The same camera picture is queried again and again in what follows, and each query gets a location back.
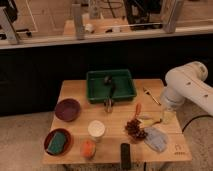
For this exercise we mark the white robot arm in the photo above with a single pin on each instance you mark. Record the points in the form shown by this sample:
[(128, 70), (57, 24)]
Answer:
[(188, 82)]

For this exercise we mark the green plastic bin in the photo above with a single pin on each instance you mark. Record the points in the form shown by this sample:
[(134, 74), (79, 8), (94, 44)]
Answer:
[(115, 84)]

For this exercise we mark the orange carrot toy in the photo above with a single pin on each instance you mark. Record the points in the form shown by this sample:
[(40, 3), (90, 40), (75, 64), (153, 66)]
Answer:
[(137, 110)]

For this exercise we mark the white cup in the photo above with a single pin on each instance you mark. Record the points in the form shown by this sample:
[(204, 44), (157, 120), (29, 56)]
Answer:
[(96, 130)]

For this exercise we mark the dark grape bunch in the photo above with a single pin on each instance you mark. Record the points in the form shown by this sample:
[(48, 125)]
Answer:
[(134, 130)]

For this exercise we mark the yellow banana toy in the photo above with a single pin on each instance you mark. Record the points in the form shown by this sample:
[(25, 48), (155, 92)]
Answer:
[(148, 121)]

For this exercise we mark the wooden table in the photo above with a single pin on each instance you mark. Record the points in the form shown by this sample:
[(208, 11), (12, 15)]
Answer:
[(108, 147)]

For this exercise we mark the orange fruit toy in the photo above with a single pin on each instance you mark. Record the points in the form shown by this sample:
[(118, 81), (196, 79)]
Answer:
[(88, 149)]

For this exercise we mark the black remote control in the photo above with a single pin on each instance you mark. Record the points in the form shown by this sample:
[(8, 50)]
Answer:
[(125, 156)]

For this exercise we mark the clear glass cup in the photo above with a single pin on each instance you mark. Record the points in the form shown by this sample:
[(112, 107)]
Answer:
[(167, 115)]

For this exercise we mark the grey blue cloth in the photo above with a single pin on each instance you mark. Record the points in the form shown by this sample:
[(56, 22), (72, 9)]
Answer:
[(156, 139)]

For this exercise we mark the green sponge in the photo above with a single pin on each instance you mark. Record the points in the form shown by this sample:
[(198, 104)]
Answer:
[(57, 143)]

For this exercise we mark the red bowl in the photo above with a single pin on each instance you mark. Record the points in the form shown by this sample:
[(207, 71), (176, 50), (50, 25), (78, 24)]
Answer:
[(68, 144)]

